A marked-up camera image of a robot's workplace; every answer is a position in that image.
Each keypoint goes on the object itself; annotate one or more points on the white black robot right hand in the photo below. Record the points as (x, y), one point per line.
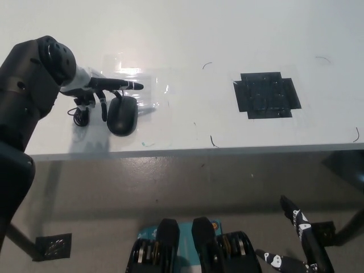
(301, 227)

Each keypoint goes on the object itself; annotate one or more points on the clear plastic film sheet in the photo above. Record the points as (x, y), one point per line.
(149, 94)

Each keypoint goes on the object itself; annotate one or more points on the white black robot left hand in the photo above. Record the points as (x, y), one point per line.
(82, 81)

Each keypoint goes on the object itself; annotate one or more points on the black computer mouse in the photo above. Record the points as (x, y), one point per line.
(123, 116)

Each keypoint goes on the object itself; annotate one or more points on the black table leg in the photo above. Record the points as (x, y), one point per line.
(21, 241)
(351, 224)

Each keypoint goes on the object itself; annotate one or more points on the black tape patch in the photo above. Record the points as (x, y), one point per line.
(267, 95)

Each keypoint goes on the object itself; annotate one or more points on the black floor foot plate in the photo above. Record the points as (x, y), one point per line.
(54, 246)
(324, 231)

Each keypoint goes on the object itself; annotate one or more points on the dark under-table bracket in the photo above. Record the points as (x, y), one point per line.
(347, 166)

